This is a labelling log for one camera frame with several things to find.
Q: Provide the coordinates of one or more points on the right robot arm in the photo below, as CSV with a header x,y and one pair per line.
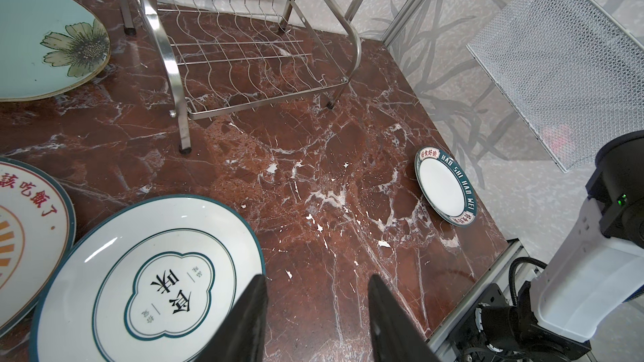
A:
x,y
600,263

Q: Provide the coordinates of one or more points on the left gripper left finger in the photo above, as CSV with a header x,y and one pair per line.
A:
x,y
241,336

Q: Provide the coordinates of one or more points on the stainless steel dish rack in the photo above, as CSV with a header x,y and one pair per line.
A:
x,y
226,56

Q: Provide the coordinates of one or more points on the white plate green rim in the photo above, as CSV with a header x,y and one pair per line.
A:
x,y
446,187

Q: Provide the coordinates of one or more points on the white plate green emblem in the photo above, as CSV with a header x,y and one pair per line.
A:
x,y
151,283

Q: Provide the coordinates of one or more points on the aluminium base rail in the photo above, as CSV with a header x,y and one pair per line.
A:
x,y
497,273

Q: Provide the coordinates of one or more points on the light green flower plate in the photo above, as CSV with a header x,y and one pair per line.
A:
x,y
49,47

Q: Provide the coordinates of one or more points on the small orange sun plate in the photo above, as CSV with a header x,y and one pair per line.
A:
x,y
38,226

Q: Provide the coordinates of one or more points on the white wire mesh basket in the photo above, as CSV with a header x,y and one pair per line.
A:
x,y
569,70

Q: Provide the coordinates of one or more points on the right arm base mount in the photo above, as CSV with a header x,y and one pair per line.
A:
x,y
494,330

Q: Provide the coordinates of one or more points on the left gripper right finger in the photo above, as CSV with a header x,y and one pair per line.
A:
x,y
393,335

